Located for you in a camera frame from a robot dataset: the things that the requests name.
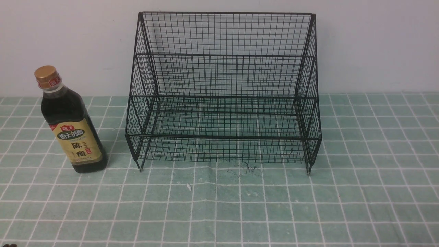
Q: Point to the black wire mesh shelf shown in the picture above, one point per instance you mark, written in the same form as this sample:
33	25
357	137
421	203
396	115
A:
238	87

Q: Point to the green checkered tablecloth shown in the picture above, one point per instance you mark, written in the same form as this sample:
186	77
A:
375	183

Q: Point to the dark vinegar bottle gold cap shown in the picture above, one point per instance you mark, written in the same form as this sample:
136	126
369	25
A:
65	112

